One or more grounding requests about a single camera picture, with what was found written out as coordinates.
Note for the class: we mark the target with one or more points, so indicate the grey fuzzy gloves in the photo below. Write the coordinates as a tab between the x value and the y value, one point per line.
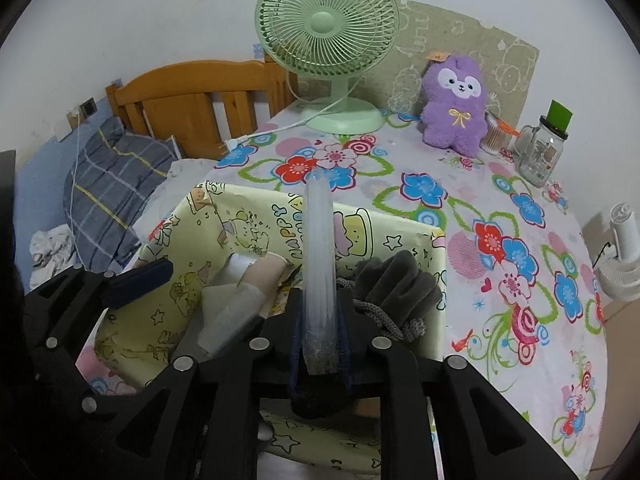
395	280

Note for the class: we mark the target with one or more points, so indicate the pink packet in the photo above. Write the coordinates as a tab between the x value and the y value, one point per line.
270	275

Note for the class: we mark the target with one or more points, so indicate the wooden bed headboard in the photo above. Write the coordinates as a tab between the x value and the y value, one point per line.
180	95

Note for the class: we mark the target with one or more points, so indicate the white soft pack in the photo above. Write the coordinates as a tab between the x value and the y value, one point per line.
230	310

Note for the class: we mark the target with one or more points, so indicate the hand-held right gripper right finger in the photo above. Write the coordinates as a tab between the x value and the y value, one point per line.
362	345

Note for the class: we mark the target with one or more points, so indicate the green desk fan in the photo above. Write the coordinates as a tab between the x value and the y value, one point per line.
325	20

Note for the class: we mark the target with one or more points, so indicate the glass jar with green lid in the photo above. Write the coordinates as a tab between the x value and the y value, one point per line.
540	155

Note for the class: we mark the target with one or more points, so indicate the yellow printed storage box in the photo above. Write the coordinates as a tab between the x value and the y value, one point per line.
240	230

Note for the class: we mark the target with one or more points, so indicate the clear plastic tube pack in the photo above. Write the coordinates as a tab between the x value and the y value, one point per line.
320	260

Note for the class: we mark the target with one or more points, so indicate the white floor fan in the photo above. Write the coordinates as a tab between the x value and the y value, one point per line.
620	255

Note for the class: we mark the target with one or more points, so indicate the wall socket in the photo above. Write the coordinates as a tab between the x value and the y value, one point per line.
88	106

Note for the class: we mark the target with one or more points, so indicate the purple plush toy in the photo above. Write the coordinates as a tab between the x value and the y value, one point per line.
455	120

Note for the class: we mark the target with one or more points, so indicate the grey plaid pillow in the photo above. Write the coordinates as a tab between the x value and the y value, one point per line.
115	190

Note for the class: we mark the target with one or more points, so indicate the clear toothpick jar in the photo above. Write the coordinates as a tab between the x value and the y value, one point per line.
492	137

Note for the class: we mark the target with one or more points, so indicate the crumpled white cloth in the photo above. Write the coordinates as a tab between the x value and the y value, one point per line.
52	252

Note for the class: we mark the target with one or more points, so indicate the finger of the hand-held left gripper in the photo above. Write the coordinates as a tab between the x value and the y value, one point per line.
142	282
65	375

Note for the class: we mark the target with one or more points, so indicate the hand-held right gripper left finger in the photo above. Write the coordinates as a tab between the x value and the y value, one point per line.
277	345

